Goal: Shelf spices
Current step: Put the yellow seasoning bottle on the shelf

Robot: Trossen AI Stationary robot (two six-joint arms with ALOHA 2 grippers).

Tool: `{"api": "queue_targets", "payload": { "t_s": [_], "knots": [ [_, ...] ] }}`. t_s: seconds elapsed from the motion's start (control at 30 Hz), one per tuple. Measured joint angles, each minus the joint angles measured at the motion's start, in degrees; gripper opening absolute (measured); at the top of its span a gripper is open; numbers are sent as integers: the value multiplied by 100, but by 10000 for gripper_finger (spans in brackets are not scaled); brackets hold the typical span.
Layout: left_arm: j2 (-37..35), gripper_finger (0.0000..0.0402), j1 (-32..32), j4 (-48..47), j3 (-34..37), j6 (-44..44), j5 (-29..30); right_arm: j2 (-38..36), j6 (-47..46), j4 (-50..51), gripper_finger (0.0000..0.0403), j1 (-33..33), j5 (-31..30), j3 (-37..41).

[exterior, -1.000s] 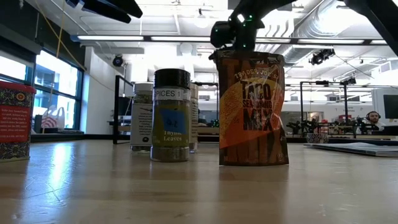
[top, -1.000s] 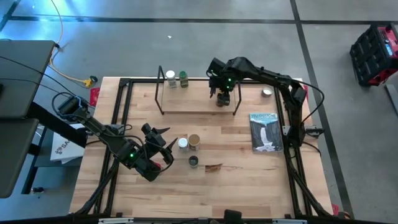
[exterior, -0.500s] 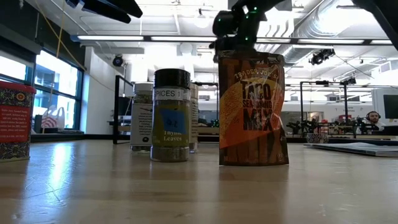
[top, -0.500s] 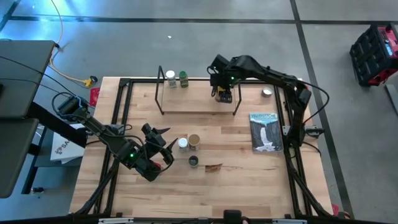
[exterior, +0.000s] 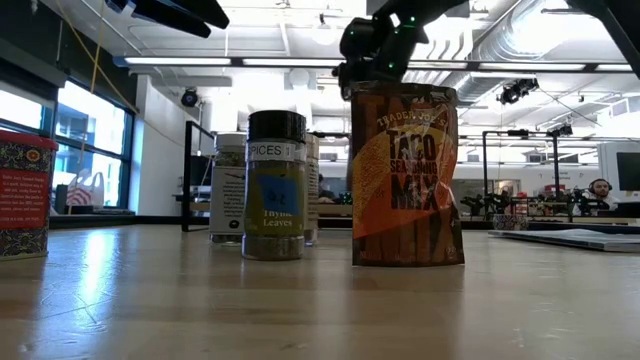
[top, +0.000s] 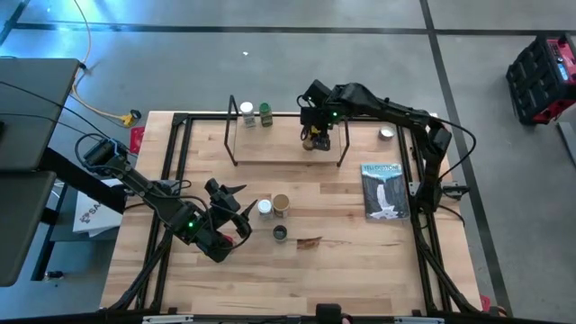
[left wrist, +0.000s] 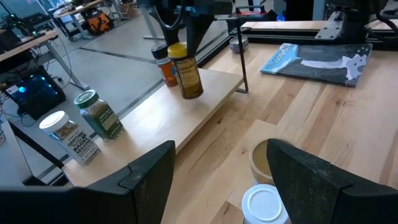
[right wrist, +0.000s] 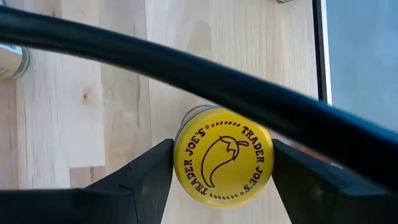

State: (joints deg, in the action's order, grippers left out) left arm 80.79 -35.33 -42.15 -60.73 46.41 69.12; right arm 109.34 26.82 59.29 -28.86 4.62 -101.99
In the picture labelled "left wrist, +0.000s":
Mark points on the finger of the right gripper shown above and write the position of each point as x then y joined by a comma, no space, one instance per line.
197,34
171,31

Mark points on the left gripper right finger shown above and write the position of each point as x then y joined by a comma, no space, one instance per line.
311,193

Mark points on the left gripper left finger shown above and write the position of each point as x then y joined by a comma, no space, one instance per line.
140,199

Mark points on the black-lid orange spice jar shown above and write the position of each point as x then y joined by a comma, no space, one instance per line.
168,73

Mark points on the yellow-lid brown spice jar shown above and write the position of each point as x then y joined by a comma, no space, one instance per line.
188,77

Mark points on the small white-lid spice jar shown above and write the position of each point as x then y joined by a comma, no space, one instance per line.
262,203

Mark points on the green-lid spice jar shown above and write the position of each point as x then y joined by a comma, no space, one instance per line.
102,119

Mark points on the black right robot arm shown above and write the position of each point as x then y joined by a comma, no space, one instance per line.
354,15

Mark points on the wooden shelf with black brackets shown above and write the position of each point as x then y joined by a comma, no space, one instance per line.
161,112

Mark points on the small patterned bowl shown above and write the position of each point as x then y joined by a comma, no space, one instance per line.
238,45

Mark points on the red and black toolbox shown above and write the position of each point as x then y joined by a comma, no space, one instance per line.
252,13

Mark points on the orange and black bag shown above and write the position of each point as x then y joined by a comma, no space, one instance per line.
96,21

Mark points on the white-lid bagel seasoning jar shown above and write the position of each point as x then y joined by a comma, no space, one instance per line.
77,143

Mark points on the wooden background desk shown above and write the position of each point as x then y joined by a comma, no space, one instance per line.
28,42

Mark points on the computer tower with blue lights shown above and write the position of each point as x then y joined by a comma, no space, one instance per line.
37,96

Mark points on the black aluminium table frame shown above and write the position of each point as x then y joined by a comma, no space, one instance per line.
280,34

